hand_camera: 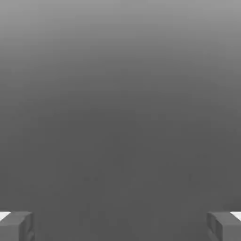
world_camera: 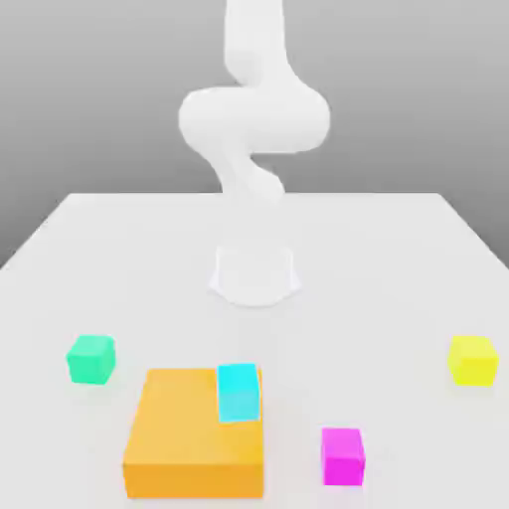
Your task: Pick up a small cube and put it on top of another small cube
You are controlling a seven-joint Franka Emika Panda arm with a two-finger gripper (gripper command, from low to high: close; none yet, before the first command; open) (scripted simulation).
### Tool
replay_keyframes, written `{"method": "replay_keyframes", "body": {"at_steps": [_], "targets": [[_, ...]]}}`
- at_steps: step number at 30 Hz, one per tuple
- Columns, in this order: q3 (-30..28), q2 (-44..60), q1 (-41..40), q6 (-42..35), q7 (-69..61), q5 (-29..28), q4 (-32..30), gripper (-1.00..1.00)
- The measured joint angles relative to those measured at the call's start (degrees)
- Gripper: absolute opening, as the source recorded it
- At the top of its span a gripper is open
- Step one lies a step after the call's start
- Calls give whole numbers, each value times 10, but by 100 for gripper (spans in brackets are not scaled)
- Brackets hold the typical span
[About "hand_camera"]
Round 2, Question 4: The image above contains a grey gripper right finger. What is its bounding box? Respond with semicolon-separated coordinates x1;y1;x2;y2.
206;211;241;241

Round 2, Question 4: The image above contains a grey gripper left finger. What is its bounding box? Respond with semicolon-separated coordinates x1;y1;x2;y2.
0;211;35;241

